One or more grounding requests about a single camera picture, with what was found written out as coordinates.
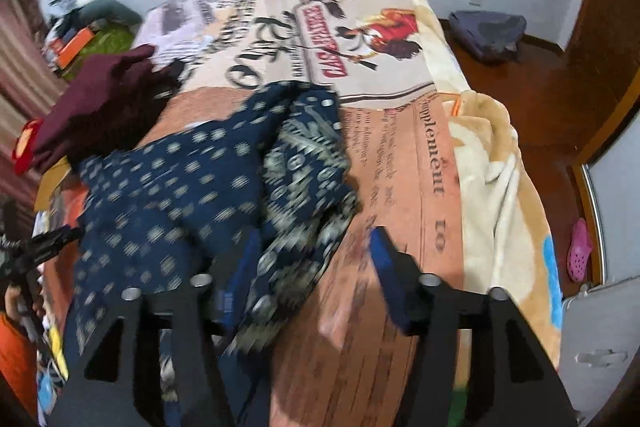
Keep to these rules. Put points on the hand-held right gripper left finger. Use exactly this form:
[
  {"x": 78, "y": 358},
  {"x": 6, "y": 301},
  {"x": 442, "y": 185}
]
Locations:
[{"x": 226, "y": 302}]

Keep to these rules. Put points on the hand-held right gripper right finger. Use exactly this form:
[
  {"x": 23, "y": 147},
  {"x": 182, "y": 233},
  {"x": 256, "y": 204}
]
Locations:
[{"x": 387, "y": 267}]

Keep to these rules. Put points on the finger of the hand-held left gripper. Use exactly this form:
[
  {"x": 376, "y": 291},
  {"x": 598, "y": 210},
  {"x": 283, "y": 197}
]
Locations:
[{"x": 50, "y": 243}]

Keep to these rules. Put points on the navy patterned zip hoodie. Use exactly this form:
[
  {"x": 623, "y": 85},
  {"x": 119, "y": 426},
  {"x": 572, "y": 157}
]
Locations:
[{"x": 165, "y": 207}]

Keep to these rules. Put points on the orange cloth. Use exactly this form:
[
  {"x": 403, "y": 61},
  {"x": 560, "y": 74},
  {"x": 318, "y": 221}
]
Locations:
[{"x": 15, "y": 362}]

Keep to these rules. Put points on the red plush toy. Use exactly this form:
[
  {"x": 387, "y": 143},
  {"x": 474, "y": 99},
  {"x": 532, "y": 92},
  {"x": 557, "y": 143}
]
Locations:
[{"x": 25, "y": 147}]

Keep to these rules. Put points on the printed newspaper-style blanket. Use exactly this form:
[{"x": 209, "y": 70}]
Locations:
[{"x": 390, "y": 157}]

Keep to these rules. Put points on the cream fleece blanket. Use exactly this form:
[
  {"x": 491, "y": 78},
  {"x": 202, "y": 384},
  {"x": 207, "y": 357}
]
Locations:
[{"x": 500, "y": 187}]

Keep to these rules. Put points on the maroon garment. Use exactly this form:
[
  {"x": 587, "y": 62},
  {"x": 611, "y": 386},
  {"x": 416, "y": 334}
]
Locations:
[{"x": 100, "y": 97}]

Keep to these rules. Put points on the striped red curtain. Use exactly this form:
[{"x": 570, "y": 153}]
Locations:
[{"x": 22, "y": 57}]

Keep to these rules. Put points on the pink clog shoe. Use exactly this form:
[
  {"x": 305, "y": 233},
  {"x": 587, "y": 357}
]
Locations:
[{"x": 580, "y": 249}]

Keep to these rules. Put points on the orange box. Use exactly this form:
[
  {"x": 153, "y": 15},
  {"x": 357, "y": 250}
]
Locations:
[{"x": 75, "y": 47}]

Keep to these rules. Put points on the white storage box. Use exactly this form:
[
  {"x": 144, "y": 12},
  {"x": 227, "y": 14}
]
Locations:
[{"x": 600, "y": 347}]

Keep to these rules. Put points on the white sliding wardrobe door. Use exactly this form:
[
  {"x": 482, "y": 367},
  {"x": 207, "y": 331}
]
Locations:
[{"x": 617, "y": 207}]

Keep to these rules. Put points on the grey bundled cloth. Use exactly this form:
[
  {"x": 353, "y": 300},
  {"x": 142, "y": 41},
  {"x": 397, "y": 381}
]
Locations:
[{"x": 112, "y": 13}]

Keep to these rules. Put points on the grey backpack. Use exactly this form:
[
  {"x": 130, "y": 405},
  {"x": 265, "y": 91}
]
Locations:
[{"x": 487, "y": 34}]

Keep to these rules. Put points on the brown wooden door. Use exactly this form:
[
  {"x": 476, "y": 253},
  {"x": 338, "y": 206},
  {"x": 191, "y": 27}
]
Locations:
[{"x": 610, "y": 32}]

